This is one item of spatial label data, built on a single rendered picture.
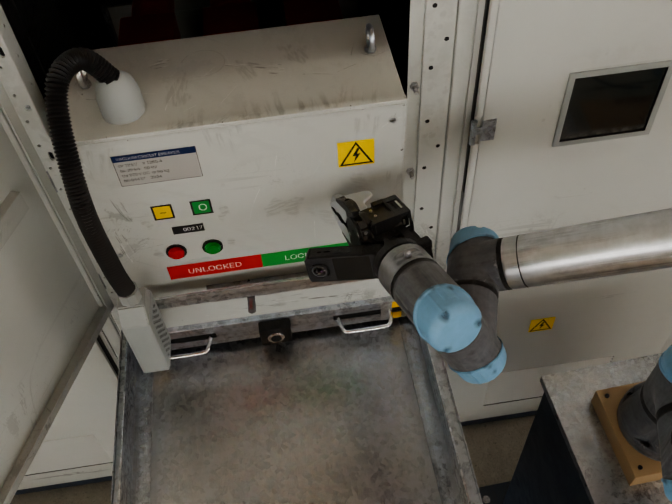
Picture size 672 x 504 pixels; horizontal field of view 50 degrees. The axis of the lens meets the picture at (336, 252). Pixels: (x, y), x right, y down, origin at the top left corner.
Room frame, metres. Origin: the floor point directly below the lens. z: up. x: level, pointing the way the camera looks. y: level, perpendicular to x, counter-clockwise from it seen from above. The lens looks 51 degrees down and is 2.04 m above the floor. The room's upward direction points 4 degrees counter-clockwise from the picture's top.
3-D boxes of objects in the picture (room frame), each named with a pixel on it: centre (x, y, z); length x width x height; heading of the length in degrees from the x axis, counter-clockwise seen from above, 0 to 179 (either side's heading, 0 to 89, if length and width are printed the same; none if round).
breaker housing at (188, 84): (1.03, 0.15, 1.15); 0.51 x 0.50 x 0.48; 5
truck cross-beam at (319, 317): (0.79, 0.13, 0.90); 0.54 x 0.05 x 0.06; 95
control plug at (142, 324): (0.68, 0.33, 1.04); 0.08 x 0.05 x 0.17; 5
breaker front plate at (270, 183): (0.77, 0.13, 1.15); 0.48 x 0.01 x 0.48; 95
